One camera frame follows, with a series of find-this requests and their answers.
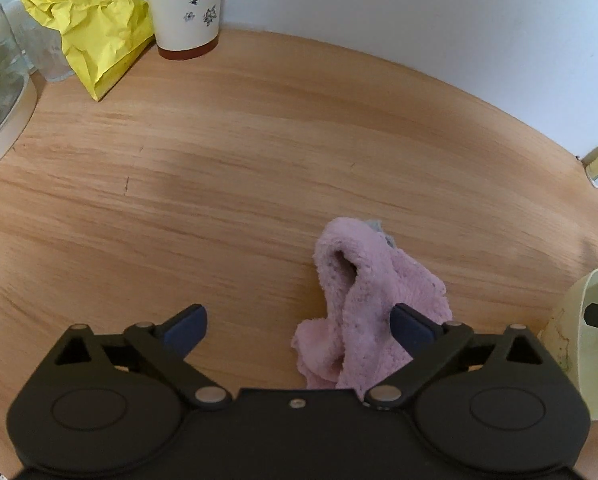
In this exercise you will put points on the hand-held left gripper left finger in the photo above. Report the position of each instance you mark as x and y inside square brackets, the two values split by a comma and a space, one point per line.
[184, 332]

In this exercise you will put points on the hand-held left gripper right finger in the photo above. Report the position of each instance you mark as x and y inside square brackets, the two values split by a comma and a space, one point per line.
[411, 332]

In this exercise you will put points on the pale green bowl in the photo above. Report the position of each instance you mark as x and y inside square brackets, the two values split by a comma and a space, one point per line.
[574, 360]

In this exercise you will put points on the pink fluffy cloth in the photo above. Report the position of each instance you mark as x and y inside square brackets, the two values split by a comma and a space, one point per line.
[359, 290]

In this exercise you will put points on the clear plastic water bottle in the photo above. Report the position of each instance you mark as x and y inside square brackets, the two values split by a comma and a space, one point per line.
[46, 55]

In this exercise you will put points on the crumpled yellow paper bag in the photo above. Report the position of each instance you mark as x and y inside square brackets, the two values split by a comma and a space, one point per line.
[94, 25]

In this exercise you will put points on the white tumbler with red lid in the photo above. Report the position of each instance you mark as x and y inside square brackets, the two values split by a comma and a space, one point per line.
[186, 10]

